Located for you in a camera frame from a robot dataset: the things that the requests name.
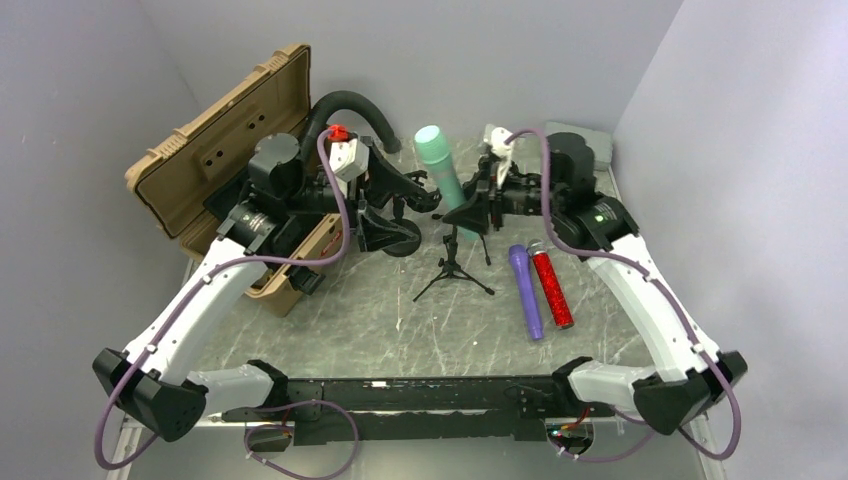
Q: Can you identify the black tripod stand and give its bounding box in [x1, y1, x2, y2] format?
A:
[412, 226, 495, 302]

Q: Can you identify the red glitter microphone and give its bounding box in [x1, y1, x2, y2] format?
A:
[527, 239, 574, 329]

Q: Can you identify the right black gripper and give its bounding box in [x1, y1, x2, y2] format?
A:
[443, 156, 565, 234]

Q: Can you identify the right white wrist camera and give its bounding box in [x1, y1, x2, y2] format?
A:
[483, 124, 514, 188]

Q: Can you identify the purple loop cable base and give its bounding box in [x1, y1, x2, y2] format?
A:
[243, 399, 361, 479]

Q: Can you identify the black round base mic stand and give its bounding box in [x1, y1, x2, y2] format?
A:
[378, 170, 442, 258]

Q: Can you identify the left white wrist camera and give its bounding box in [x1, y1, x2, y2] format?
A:
[327, 124, 369, 183]

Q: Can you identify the mint green microphone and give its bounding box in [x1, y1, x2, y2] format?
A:
[413, 124, 472, 213]

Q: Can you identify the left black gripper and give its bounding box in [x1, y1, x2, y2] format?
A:
[283, 138, 419, 250]

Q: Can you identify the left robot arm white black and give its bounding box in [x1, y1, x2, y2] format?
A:
[93, 131, 429, 442]

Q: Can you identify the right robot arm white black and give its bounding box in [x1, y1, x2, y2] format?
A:
[445, 127, 747, 435]

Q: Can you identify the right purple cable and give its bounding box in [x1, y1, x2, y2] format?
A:
[504, 129, 743, 464]

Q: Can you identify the black tripod stand shock mount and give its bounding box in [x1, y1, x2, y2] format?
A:
[435, 147, 520, 240]

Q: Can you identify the purple cable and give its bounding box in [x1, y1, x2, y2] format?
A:
[93, 129, 352, 470]
[504, 129, 743, 464]

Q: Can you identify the grey plastic case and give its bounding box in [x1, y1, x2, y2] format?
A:
[544, 120, 614, 171]

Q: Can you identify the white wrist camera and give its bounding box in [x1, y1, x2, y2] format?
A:
[483, 124, 514, 188]
[327, 124, 369, 183]

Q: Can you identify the tan plastic tool case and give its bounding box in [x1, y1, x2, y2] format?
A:
[124, 43, 372, 319]

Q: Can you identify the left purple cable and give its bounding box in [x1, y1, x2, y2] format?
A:
[93, 129, 352, 470]

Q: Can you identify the black corrugated hose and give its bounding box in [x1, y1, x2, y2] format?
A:
[301, 90, 403, 160]

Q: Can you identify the purple microphone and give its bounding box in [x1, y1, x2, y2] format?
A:
[508, 244, 544, 341]

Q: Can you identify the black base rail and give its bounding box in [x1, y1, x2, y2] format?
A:
[222, 375, 612, 446]

